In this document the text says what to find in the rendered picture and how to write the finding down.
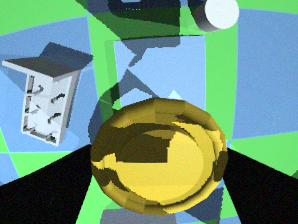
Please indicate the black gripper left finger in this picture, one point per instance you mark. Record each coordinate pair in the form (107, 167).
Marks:
(51, 195)

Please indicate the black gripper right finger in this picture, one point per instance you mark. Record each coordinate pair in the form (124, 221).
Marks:
(260, 194)

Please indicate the yellow round plate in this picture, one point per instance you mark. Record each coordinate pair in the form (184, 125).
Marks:
(158, 156)

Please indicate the grey cylinder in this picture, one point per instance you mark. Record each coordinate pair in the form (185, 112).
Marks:
(216, 15)

